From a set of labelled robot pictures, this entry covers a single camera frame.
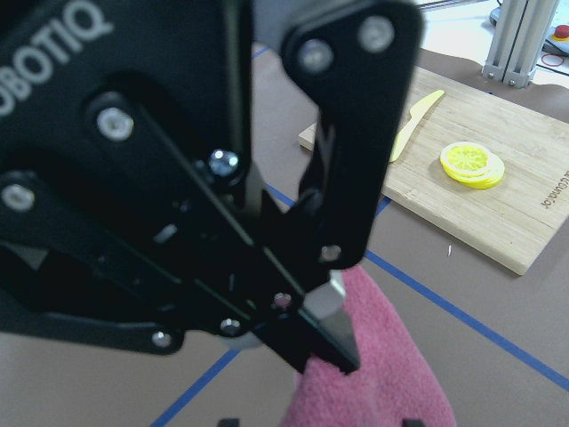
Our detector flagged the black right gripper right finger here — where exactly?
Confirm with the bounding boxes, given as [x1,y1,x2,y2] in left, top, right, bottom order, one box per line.
[279,1,423,373]

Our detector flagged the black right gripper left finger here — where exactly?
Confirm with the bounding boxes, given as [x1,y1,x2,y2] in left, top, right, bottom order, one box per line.
[1,91,307,371]

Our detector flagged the pink towel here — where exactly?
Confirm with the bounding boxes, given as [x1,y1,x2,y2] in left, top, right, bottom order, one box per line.
[281,267,457,426]

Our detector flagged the yellow plastic knife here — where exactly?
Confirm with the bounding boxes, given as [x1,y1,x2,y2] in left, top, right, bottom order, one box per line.
[389,89,445,163]

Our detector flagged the yellow lemon slices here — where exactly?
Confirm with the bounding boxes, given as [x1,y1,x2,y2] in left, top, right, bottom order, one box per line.
[439,141,506,189]

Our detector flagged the bamboo cutting board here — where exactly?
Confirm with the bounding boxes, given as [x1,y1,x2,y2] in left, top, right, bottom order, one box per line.
[297,66,569,277]

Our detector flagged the red emergency stop button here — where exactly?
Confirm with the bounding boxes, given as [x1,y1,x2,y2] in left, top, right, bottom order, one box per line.
[541,24,568,68]

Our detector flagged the aluminium frame post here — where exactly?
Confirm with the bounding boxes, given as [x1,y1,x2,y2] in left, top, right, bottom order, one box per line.
[482,0,559,88]

